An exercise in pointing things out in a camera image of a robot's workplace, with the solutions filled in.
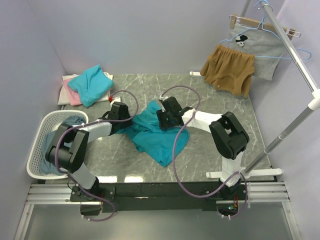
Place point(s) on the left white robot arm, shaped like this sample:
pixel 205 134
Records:
pixel 67 149

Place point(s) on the folded white t shirt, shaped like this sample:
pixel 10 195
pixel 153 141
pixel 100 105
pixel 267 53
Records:
pixel 63 98

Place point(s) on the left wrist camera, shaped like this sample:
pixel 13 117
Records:
pixel 113 99

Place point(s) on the light blue wire hanger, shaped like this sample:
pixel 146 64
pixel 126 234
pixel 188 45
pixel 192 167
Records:
pixel 297 55

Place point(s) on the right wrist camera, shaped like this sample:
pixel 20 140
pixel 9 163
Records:
pixel 163 101

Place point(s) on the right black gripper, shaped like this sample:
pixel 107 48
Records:
pixel 163 124

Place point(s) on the grey panda cloth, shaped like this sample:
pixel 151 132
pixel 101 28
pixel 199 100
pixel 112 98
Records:
pixel 265 46

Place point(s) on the wooden clip hanger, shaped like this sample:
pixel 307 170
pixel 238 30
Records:
pixel 253 23

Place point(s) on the white laundry basket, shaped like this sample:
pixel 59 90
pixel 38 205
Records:
pixel 48 124

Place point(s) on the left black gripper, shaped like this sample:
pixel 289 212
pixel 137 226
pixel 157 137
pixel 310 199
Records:
pixel 127 123

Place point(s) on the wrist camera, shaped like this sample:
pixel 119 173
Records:
pixel 113 99
pixel 163 101

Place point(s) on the aluminium rail frame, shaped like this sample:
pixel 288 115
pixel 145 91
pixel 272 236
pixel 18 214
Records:
pixel 59 194

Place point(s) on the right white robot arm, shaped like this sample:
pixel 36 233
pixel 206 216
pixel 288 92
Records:
pixel 229 136

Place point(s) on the folded pink t shirt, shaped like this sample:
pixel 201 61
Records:
pixel 72 95

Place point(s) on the folded cyan t shirt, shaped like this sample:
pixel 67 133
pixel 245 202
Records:
pixel 91 85

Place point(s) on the brown shorts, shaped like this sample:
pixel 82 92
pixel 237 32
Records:
pixel 229 70

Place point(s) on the teal t shirt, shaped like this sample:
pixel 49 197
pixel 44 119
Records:
pixel 147 136

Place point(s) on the metal clothes rack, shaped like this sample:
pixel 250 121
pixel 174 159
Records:
pixel 313 106

